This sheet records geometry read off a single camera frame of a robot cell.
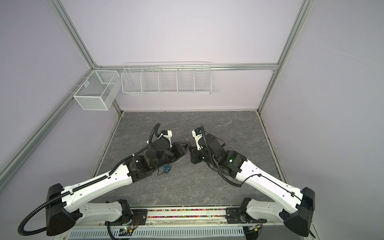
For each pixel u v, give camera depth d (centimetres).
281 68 93
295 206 39
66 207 39
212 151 50
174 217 75
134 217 73
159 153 52
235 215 74
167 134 67
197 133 61
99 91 99
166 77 98
